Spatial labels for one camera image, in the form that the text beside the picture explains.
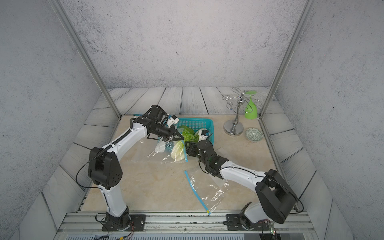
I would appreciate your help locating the left aluminium frame post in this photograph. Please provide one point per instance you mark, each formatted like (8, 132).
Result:
(70, 30)

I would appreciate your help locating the teal plastic basket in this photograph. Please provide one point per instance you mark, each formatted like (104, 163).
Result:
(196, 124)

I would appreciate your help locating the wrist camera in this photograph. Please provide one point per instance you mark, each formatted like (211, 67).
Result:
(172, 120)
(202, 134)

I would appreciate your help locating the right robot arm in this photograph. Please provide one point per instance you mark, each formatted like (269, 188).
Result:
(276, 197)

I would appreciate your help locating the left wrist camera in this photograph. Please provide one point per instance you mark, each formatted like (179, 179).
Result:
(172, 120)

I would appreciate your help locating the aluminium front rail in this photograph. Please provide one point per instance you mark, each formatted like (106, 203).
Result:
(185, 225)

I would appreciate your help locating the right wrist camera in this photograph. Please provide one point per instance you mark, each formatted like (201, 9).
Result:
(202, 134)

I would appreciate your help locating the silver metal cup rack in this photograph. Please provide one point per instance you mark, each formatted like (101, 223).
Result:
(234, 127)

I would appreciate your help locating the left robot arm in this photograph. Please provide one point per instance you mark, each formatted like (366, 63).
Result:
(104, 163)

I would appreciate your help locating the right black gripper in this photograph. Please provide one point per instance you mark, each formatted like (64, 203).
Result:
(193, 147)

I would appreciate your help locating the chinese cabbage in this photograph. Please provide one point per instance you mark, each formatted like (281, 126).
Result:
(188, 134)
(178, 151)

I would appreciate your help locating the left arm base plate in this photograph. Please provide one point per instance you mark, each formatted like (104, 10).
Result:
(125, 223)

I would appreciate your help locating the clear zipper bag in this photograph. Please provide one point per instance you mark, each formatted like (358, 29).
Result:
(160, 151)
(212, 193)

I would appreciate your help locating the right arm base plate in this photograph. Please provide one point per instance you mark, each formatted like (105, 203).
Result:
(237, 222)

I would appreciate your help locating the aluminium frame post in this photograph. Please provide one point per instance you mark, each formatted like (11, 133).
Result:
(70, 30)
(308, 7)

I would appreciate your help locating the green plastic goblet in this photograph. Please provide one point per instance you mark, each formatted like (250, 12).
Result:
(251, 110)

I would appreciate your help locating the right aluminium frame post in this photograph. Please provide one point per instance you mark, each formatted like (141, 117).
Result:
(308, 7)

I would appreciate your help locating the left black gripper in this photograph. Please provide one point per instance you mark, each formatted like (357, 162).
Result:
(173, 131)

